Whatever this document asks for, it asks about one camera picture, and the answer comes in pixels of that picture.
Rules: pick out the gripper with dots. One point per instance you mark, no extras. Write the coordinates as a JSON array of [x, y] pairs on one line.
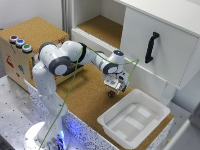
[[115, 80]]

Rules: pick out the purple block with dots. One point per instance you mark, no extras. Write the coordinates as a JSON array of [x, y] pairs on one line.
[[111, 94]]

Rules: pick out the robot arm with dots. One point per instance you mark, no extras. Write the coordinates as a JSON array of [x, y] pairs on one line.
[[50, 63]]

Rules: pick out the white plastic box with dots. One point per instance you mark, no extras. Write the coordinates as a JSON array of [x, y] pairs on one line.
[[133, 118]]

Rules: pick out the white cabinet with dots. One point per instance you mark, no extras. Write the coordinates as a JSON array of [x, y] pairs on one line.
[[100, 26]]

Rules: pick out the white sliding door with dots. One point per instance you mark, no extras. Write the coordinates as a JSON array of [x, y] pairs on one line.
[[160, 43]]

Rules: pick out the green button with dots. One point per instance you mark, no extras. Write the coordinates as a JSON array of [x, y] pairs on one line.
[[27, 47]]

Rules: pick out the blue button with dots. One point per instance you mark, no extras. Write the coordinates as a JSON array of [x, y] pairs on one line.
[[20, 42]]

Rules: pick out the red button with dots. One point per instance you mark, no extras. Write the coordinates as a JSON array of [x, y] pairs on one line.
[[13, 38]]

